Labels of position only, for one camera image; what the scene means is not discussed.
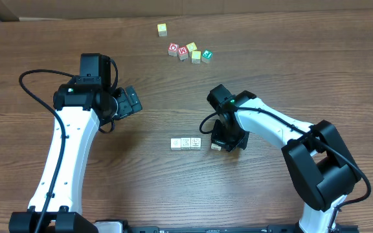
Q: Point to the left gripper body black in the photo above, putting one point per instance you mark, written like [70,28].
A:
[124,107]

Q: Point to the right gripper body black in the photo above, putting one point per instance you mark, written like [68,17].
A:
[229,134]

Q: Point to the white block row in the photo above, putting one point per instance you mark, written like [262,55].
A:
[185,143]
[215,147]
[195,143]

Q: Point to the white block single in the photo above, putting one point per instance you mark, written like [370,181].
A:
[175,144]

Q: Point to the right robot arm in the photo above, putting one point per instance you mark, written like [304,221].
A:
[320,165]

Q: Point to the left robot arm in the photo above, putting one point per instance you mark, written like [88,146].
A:
[80,108]

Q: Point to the red O wooden block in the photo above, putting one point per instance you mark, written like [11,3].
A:
[172,49]

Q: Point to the red M wooden block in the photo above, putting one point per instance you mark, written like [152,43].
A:
[183,53]

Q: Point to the far yellow wooden block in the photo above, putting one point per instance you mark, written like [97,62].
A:
[162,30]

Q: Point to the yellow block lower cluster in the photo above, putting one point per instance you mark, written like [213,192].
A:
[196,56]

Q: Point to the yellow block cluster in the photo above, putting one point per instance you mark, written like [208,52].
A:
[191,47]
[196,56]

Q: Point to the green wooden block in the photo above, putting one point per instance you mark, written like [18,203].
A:
[206,56]

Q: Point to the yellow block upper cluster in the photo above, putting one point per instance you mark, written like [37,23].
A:
[191,47]

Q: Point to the cardboard box back edge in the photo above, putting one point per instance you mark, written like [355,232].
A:
[13,10]

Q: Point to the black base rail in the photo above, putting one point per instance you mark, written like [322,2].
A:
[212,229]

